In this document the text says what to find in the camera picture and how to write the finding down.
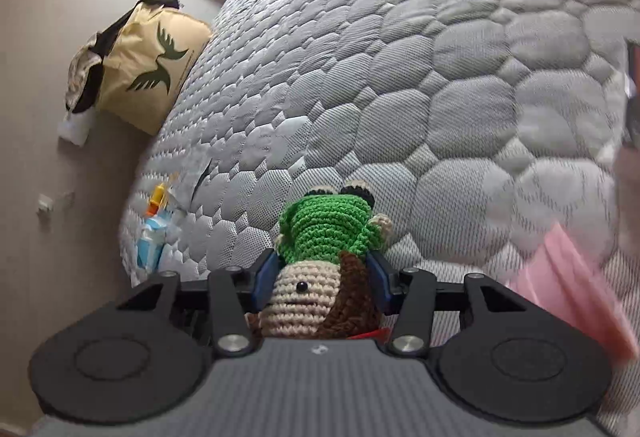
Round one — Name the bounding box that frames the pink paper sheet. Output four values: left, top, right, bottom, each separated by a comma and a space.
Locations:
506, 223, 639, 363

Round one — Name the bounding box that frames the crochet doll green hat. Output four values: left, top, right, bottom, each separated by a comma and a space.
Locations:
246, 180, 393, 339

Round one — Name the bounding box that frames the white wall socket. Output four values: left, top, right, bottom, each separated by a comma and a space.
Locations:
37, 194, 54, 217

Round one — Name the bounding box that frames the beige bag with bird logo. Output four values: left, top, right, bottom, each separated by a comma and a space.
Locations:
58, 0, 213, 147

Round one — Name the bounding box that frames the gloved right hand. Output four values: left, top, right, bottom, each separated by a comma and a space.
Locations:
614, 146, 639, 243

